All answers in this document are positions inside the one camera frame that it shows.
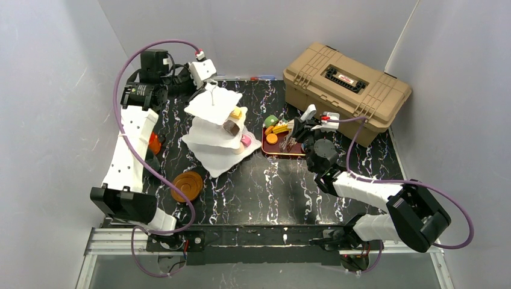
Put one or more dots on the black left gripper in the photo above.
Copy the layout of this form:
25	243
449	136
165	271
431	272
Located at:
185	83

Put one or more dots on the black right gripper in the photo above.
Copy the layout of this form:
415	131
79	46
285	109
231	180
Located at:
301	129

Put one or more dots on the metal serving tongs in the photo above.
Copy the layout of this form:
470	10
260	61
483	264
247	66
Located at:
289	141

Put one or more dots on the pink rectangular cake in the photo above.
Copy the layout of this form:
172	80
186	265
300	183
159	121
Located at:
246	140

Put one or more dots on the white three-tier cake stand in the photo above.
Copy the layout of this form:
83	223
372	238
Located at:
211	145

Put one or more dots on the chocolate swirl roll cake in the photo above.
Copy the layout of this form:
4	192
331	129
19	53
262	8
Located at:
231	127

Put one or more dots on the yellow layered cake piece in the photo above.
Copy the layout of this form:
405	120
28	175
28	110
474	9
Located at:
236	113

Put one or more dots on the white coconut ball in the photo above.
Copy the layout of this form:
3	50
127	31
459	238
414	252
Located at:
239	150

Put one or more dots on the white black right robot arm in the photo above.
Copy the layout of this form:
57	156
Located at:
410	213

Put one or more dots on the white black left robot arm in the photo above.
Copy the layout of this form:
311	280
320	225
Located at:
120	195

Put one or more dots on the red dessert tray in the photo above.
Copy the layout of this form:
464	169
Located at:
296	151

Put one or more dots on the yellow decorated cake slice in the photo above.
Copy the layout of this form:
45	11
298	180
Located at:
280	129

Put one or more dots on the round sandwich biscuit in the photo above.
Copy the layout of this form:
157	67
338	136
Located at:
272	139

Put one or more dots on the green swirl roll cake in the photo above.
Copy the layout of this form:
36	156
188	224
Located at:
271	120

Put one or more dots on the tan plastic toolbox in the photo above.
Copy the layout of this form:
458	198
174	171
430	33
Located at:
333	82

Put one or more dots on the orange plastic cup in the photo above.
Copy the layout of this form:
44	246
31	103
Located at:
155	143

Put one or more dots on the red blue screwdriver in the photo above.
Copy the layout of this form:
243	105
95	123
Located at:
263	78

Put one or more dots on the dark green cup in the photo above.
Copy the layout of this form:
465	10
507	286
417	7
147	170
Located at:
153	162

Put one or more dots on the brown round wooden lid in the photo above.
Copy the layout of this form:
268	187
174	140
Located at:
190	183

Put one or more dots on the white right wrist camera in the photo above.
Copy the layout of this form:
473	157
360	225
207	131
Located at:
329	122

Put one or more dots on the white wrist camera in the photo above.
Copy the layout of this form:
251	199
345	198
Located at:
329	122
202	70

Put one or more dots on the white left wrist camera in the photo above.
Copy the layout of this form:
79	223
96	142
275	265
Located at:
202	70

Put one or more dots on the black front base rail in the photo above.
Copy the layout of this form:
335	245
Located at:
259	244

